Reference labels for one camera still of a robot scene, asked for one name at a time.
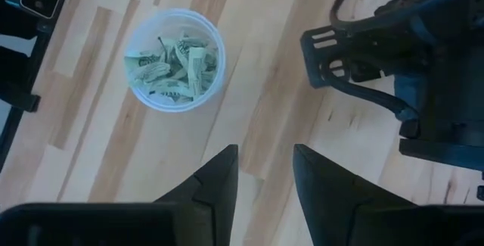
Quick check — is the black bracket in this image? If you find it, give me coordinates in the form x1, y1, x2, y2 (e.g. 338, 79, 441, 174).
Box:
0, 45, 42, 114

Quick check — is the clear plastic round container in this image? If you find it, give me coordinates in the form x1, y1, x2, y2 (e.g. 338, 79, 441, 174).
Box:
123, 8, 227, 114

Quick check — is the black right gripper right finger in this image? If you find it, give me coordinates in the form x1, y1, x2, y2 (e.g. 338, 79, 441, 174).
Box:
292, 143, 484, 246

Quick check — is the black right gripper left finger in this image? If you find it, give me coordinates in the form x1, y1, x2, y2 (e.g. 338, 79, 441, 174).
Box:
0, 143, 240, 246

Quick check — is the green stevia sweetener packet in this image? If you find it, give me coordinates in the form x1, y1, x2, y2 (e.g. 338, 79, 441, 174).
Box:
187, 46, 208, 98
174, 36, 208, 58
130, 62, 172, 85
203, 48, 219, 83
149, 91, 190, 105
124, 51, 167, 69
147, 78, 194, 98

